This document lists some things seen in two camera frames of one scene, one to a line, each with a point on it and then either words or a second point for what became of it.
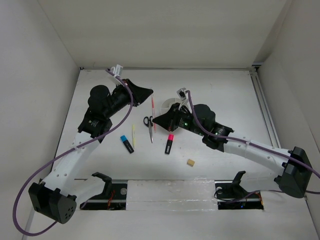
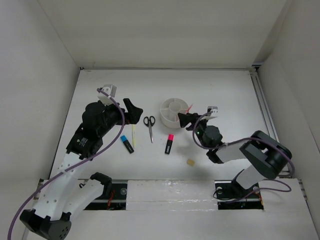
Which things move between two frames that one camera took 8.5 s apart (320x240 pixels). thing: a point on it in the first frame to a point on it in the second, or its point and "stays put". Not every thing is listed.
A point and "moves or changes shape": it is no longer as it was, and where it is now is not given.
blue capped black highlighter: (124, 139) stays put
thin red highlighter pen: (153, 113) moves or changes shape
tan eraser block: (190, 162) stays put
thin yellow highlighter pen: (133, 135) stays put
